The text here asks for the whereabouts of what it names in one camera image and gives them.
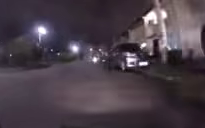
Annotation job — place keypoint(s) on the dark wheelie bin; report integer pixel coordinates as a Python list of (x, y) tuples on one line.
[(174, 56)]

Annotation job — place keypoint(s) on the street lamp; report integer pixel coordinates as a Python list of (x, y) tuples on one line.
[(41, 31)]

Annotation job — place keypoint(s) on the pale building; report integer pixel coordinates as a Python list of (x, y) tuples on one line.
[(183, 26)]

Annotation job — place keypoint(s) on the dark bush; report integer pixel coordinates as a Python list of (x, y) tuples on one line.
[(21, 50)]

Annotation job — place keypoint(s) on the pale pole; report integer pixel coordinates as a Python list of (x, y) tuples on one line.
[(161, 30)]

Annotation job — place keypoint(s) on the grey asphalt road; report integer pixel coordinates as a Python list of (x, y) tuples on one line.
[(76, 96)]

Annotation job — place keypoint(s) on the dark parked car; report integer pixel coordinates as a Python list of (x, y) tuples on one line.
[(125, 56)]

